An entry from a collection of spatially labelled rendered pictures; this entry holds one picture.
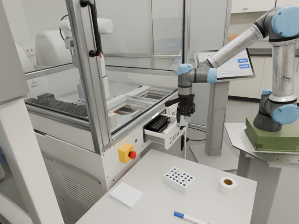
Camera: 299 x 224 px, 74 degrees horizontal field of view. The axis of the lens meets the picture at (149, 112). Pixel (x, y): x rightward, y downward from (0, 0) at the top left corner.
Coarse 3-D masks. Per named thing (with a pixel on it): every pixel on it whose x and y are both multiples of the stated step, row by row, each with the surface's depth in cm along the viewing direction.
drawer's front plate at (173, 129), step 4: (172, 124) 113; (176, 124) 114; (168, 128) 109; (172, 128) 110; (176, 128) 115; (184, 128) 127; (168, 132) 106; (172, 132) 111; (176, 132) 116; (168, 136) 107; (172, 136) 112; (176, 136) 117; (168, 140) 108; (172, 140) 113; (168, 144) 109; (168, 148) 110
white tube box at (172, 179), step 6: (174, 168) 99; (168, 174) 95; (174, 174) 95; (180, 174) 94; (186, 174) 94; (168, 180) 93; (174, 180) 91; (180, 180) 91; (192, 180) 90; (174, 186) 91; (180, 186) 88; (186, 186) 87; (192, 186) 92; (186, 192) 88
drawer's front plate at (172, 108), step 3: (171, 105) 139; (174, 105) 142; (177, 105) 146; (168, 108) 137; (171, 108) 138; (174, 108) 143; (168, 111) 138; (171, 111) 139; (174, 111) 143; (168, 114) 139; (171, 114) 140
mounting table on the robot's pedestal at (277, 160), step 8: (232, 128) 139; (232, 136) 129; (232, 144) 121; (240, 144) 121; (248, 152) 113; (256, 152) 113; (264, 152) 112; (264, 160) 107; (272, 160) 106; (280, 160) 105; (288, 160) 105; (296, 160) 105
